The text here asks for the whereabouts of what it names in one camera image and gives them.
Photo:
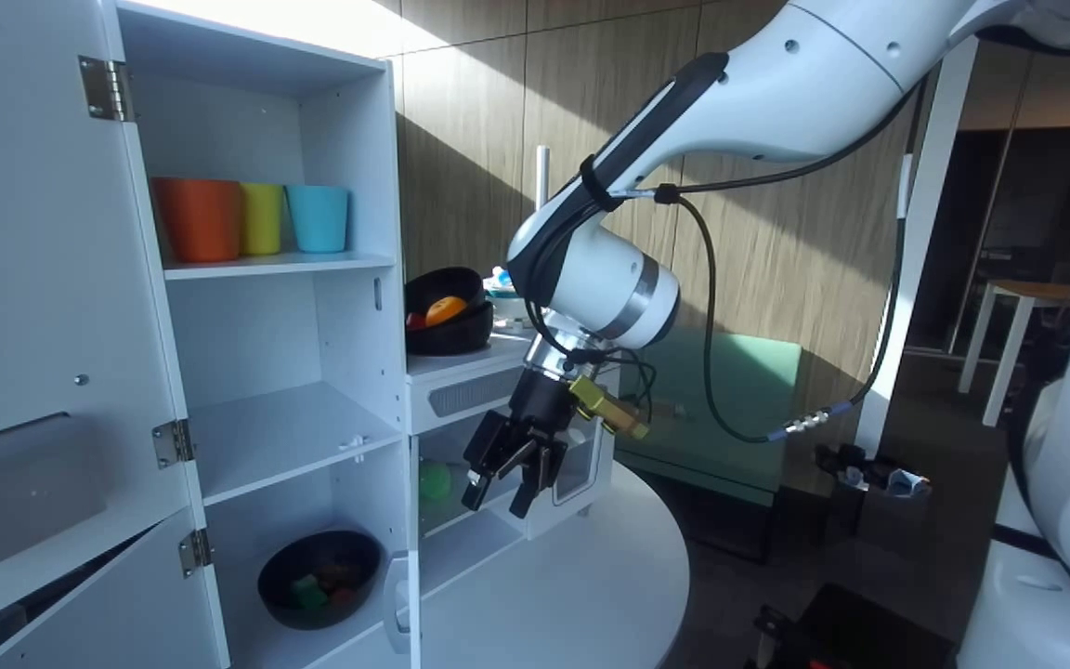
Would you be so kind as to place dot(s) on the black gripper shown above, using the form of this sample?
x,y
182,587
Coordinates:
x,y
528,431

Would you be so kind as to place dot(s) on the white oven door with window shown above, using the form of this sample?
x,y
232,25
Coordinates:
x,y
582,482

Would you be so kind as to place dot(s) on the white cabinet door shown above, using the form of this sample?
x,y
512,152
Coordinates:
x,y
85,329
141,608

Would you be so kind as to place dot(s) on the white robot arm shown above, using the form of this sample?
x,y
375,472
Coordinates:
x,y
796,95

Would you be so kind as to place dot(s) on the green toy ball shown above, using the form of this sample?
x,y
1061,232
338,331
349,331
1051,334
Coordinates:
x,y
438,484

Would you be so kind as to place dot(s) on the white round table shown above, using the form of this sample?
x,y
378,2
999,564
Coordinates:
x,y
596,591

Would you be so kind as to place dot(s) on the black pot with orange food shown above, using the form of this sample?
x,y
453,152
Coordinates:
x,y
447,315

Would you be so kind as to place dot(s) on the white toy kitchen cabinet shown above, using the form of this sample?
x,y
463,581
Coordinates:
x,y
299,396

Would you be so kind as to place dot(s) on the black bowl with vegetables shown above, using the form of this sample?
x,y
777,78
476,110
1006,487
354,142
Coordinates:
x,y
323,576

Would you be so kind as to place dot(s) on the green sofa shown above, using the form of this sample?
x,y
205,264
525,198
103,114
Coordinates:
x,y
709,404

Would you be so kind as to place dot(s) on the blue cup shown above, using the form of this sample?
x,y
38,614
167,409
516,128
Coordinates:
x,y
323,218

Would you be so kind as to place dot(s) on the white toy faucet pole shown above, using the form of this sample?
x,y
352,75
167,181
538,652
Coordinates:
x,y
542,176

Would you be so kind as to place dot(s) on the yellow-green cup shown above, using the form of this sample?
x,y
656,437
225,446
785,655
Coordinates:
x,y
261,229

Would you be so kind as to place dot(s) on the orange cup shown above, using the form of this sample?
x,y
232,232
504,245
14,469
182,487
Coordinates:
x,y
204,218

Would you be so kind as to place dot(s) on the white side table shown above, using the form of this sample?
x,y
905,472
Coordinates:
x,y
1029,303

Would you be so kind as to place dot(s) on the yellow wrist camera mount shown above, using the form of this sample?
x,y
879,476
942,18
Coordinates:
x,y
600,404

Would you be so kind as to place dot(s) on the grey lower door handle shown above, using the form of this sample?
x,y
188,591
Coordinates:
x,y
403,617

